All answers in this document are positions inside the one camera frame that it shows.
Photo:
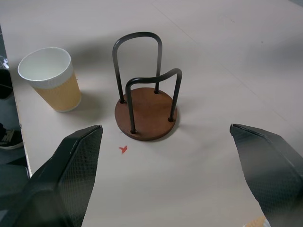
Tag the red mark sticker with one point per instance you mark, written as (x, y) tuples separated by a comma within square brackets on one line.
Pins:
[(123, 149)]

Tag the black bag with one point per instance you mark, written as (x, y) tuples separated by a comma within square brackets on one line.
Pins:
[(3, 82)]

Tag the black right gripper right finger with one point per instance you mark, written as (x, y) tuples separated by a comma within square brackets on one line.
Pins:
[(272, 170)]

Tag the wooden base wire holder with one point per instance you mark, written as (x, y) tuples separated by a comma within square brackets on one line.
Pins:
[(148, 99)]

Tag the black sneaker, white stripes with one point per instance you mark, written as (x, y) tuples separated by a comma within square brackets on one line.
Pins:
[(9, 139)]

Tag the tan paper cup, white rim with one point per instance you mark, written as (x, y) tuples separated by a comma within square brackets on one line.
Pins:
[(256, 221), (55, 80)]

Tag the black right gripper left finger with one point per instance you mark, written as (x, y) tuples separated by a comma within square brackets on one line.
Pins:
[(64, 179)]

